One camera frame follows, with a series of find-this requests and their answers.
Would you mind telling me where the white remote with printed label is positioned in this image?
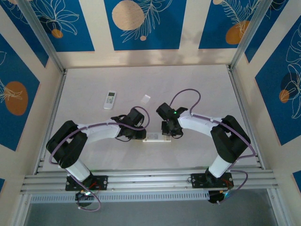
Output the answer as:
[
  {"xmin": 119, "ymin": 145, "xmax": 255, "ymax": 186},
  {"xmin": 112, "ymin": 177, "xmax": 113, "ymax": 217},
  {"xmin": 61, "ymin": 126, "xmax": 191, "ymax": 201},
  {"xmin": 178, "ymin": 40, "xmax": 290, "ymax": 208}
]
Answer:
[{"xmin": 142, "ymin": 131, "xmax": 173, "ymax": 144}]

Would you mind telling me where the white remote with display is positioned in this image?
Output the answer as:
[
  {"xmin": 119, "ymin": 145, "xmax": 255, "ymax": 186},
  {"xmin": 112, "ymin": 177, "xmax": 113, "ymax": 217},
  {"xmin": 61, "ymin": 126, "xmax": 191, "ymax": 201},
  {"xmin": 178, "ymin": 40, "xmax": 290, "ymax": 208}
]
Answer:
[{"xmin": 103, "ymin": 90, "xmax": 118, "ymax": 110}]

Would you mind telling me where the black electronics box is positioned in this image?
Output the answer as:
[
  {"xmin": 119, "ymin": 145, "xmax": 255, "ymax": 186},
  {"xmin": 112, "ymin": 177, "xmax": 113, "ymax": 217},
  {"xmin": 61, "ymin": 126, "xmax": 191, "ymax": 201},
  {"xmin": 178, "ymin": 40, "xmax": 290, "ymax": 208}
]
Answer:
[
  {"xmin": 208, "ymin": 190, "xmax": 230, "ymax": 205},
  {"xmin": 74, "ymin": 190, "xmax": 95, "ymax": 208}
]

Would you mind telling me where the wide aluminium base rail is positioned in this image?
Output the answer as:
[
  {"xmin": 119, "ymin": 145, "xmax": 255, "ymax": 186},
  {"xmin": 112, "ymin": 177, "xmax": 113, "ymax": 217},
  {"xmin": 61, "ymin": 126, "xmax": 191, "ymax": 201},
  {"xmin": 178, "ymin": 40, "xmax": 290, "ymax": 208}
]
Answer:
[{"xmin": 20, "ymin": 167, "xmax": 280, "ymax": 195}]

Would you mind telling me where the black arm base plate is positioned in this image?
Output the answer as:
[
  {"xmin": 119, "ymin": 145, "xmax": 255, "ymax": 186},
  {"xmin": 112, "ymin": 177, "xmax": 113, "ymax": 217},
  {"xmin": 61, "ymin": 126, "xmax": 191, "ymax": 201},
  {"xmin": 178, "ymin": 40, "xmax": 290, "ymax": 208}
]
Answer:
[
  {"xmin": 64, "ymin": 175, "xmax": 109, "ymax": 192},
  {"xmin": 190, "ymin": 172, "xmax": 235, "ymax": 189}
]

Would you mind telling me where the aluminium frame rail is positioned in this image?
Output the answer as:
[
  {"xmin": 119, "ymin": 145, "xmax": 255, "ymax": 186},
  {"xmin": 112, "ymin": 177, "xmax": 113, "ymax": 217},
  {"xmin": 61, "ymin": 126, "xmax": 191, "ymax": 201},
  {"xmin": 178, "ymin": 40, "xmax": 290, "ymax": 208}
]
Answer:
[
  {"xmin": 34, "ymin": 69, "xmax": 69, "ymax": 175},
  {"xmin": 226, "ymin": 65, "xmax": 265, "ymax": 169}
]

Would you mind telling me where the grey slotted cable duct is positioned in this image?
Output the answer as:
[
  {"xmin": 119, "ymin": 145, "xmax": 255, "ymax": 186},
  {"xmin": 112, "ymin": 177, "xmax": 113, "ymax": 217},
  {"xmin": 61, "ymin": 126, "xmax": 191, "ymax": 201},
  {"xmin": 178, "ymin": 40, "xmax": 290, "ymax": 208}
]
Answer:
[{"xmin": 30, "ymin": 191, "xmax": 210, "ymax": 203}]

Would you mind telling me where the aluminium frame post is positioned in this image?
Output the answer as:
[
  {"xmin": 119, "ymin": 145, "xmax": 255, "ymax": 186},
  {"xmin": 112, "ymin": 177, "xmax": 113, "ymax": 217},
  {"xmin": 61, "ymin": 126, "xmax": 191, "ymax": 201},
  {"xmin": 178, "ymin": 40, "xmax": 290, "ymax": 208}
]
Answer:
[
  {"xmin": 267, "ymin": 187, "xmax": 291, "ymax": 226},
  {"xmin": 230, "ymin": 0, "xmax": 276, "ymax": 70},
  {"xmin": 16, "ymin": 0, "xmax": 68, "ymax": 75},
  {"xmin": 11, "ymin": 193, "xmax": 32, "ymax": 226}
]

